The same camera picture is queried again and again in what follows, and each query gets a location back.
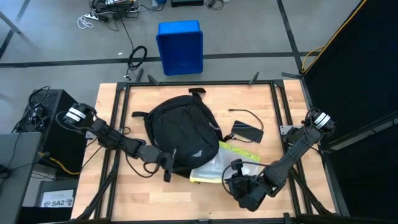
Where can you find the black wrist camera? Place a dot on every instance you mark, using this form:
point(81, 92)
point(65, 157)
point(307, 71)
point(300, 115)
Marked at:
point(237, 165)
point(167, 176)

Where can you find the white SA2 label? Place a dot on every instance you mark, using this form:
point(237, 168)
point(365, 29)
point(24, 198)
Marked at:
point(57, 199)

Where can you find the blue plastic bin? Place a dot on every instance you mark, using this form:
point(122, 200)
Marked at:
point(180, 46)

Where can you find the white mesh pouch yellow trim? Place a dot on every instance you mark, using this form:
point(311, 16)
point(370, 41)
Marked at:
point(214, 168)

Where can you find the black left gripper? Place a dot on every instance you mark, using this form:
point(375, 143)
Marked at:
point(166, 160)

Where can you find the black backpack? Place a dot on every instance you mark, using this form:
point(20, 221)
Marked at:
point(183, 130)

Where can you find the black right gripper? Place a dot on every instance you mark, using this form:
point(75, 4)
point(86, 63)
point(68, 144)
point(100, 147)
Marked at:
point(252, 194)

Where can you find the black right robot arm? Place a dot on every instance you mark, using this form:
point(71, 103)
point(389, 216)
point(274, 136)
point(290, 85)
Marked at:
point(295, 149)

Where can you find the grey metal leg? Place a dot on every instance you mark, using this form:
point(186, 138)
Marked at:
point(11, 23)

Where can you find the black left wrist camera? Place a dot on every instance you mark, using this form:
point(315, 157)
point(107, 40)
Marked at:
point(167, 176)

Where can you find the black computer tower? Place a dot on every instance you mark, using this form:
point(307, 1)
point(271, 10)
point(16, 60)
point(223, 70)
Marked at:
point(66, 152)

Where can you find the black flat device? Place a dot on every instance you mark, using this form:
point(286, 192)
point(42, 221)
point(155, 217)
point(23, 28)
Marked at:
point(186, 3)

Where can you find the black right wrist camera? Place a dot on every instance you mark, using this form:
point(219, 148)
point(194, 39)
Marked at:
point(237, 165)

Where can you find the black partition panel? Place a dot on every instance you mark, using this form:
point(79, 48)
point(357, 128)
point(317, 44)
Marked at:
point(367, 62)

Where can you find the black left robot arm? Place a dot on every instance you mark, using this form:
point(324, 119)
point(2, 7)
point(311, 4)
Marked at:
point(112, 137)

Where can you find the grey desk surface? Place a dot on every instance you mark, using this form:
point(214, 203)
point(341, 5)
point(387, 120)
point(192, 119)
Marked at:
point(18, 174)

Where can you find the white power strip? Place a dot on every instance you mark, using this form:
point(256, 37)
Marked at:
point(91, 15)

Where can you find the black aluminium table frame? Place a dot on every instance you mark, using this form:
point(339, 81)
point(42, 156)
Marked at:
point(202, 83)

